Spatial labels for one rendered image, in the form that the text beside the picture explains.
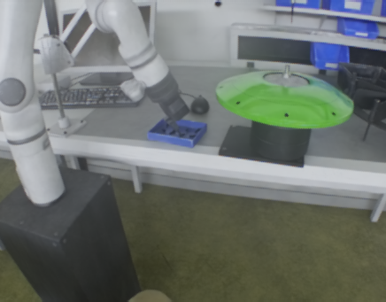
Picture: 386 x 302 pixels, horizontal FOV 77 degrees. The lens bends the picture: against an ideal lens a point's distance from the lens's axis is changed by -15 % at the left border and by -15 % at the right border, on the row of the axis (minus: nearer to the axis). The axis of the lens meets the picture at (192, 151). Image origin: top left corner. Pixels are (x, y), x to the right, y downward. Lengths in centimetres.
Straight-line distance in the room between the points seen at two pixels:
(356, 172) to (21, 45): 74
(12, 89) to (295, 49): 131
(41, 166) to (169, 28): 116
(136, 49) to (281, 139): 36
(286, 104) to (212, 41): 107
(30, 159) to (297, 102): 55
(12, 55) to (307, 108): 55
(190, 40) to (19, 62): 116
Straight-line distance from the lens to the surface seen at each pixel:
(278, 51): 154
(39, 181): 67
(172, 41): 162
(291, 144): 63
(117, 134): 80
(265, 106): 53
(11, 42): 56
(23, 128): 62
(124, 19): 56
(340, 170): 69
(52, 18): 195
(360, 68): 135
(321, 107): 56
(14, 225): 70
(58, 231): 63
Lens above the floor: 127
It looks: 31 degrees down
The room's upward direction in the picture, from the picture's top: 2 degrees counter-clockwise
